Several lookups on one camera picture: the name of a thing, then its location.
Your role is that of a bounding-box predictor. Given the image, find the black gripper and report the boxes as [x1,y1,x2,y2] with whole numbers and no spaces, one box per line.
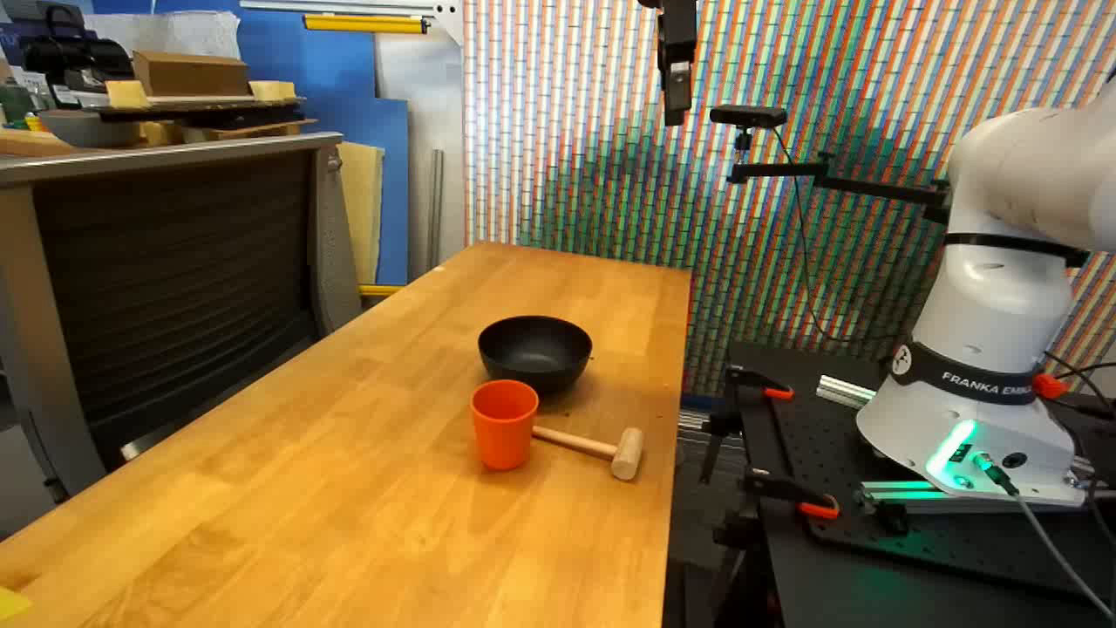
[638,0,699,126]

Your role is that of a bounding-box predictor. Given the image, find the orange plastic cup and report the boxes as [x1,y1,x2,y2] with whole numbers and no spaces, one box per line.
[472,382,542,470]

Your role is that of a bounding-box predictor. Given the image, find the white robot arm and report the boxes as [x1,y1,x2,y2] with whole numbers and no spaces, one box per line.
[856,79,1116,506]

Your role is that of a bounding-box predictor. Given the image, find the black bowl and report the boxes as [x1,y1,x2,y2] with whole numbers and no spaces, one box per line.
[478,313,594,397]

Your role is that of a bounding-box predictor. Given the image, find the yellow foam board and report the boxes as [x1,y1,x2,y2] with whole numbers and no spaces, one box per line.
[339,142,383,282]

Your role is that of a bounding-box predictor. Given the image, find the small wooden mallet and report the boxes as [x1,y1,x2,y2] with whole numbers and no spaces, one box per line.
[535,426,645,482]

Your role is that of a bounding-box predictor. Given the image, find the wooden boards stack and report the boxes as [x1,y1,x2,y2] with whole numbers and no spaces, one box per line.
[99,50,305,118]

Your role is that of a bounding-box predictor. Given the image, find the black camera on mount arm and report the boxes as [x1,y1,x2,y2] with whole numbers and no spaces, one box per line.
[709,105,950,223]

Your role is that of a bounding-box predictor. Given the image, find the orange handled clamp rear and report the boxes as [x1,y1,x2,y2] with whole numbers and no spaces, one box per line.
[726,365,798,405]

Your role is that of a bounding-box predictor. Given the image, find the orange handled clamp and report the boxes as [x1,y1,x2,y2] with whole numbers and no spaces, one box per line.
[743,469,841,522]
[726,365,798,405]

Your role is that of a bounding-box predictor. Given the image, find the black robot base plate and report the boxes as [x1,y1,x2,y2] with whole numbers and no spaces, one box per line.
[726,344,1113,628]

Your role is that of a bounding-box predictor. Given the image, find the orange handled clamp front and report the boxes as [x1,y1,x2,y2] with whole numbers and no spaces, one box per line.
[743,469,841,522]

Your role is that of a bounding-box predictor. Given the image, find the grey cable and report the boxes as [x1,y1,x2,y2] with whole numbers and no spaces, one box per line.
[981,453,1116,623]

